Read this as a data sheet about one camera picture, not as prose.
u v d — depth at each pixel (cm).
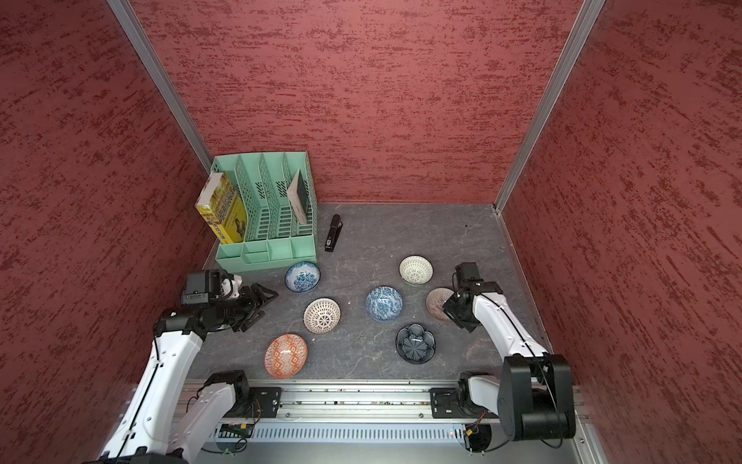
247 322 68
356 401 76
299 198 103
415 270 100
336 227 110
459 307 72
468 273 69
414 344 83
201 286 59
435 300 92
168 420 43
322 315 89
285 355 81
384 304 92
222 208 91
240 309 67
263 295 70
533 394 40
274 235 110
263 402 74
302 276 97
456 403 73
